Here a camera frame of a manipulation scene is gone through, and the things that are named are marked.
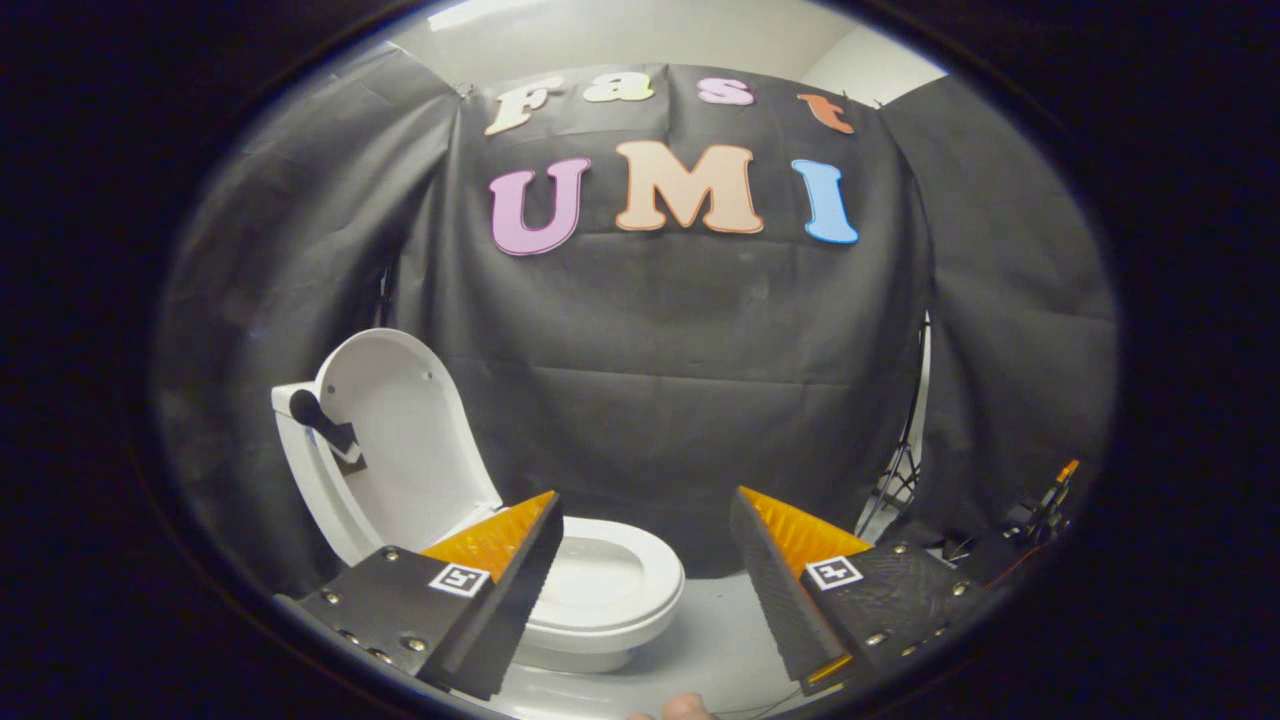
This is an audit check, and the black device with orange tip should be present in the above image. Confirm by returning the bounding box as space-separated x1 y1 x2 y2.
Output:
940 458 1087 591

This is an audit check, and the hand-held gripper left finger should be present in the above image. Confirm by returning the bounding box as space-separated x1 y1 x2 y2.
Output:
275 490 566 701

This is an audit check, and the white toilet lid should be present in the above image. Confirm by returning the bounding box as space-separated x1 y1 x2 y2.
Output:
313 328 504 561

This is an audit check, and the white toilet seat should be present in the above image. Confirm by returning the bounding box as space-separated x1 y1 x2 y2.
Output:
520 516 687 642

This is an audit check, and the black lid pull tab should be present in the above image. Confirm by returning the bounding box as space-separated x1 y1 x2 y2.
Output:
288 388 369 476

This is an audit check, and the white toilet bowl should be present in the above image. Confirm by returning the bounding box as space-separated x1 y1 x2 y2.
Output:
512 545 687 675

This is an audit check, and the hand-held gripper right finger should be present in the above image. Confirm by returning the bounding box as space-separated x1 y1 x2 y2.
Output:
727 485 991 698

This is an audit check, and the black tripod stand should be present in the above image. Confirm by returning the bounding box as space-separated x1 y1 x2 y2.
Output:
855 310 933 542

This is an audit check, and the black backdrop cloth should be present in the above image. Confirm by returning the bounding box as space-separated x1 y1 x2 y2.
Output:
155 45 1119 601

